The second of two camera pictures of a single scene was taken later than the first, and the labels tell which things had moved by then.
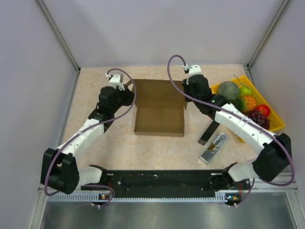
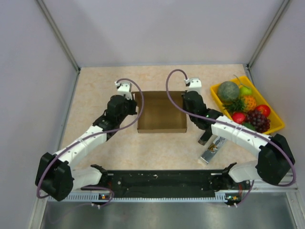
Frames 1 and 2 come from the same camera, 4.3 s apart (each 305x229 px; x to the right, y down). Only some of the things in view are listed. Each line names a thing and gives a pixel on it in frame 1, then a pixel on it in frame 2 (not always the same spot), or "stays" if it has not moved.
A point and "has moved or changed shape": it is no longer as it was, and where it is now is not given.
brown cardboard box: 159,110 has moved or changed shape
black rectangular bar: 208,132 stays
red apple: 265,109 stays
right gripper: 185,86 to 183,104
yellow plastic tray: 276,122 stays
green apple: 245,91 stays
